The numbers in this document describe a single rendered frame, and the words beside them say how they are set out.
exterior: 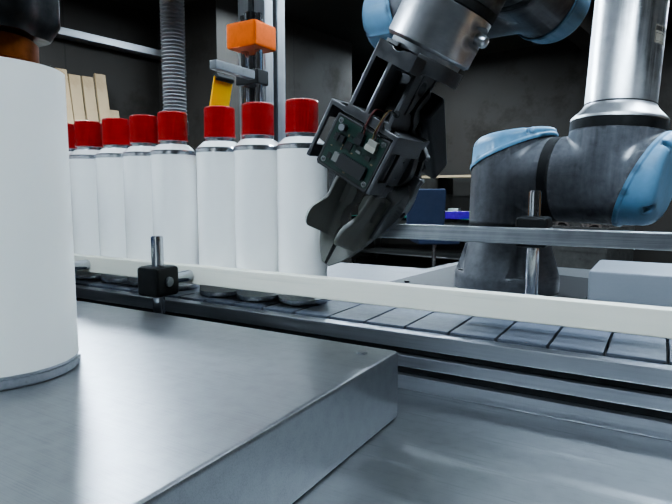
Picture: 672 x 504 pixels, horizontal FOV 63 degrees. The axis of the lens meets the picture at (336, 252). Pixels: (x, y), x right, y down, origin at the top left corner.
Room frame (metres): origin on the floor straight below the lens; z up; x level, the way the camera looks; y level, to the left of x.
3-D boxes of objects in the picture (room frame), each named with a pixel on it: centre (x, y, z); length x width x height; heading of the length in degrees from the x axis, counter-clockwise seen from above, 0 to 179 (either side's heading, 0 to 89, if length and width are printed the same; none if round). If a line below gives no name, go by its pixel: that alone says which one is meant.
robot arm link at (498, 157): (0.82, -0.26, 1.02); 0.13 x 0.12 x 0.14; 48
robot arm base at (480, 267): (0.82, -0.26, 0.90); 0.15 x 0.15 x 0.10
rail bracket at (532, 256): (0.52, -0.18, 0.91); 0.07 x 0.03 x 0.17; 149
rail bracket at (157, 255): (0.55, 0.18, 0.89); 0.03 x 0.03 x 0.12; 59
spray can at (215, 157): (0.62, 0.13, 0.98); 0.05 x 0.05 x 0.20
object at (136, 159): (0.68, 0.23, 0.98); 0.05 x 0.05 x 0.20
